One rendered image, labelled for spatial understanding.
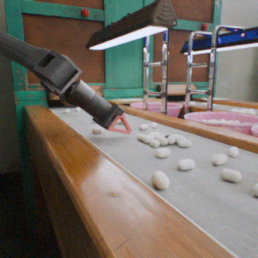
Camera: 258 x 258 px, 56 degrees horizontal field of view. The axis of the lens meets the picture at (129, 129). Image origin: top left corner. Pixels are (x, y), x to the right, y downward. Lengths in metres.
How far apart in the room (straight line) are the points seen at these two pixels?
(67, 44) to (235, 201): 1.21
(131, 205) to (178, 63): 1.49
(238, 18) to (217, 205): 3.25
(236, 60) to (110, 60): 2.29
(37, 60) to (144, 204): 0.45
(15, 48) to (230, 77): 2.98
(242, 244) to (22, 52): 0.59
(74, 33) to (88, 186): 1.16
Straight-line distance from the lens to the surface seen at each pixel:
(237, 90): 3.54
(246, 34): 1.21
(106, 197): 0.30
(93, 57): 1.44
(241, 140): 0.62
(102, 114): 0.62
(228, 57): 3.37
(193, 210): 0.33
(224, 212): 0.34
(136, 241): 0.23
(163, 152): 0.51
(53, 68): 0.59
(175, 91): 1.62
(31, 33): 1.39
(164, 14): 0.71
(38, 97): 1.36
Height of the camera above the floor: 0.91
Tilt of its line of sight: 12 degrees down
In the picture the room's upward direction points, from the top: straight up
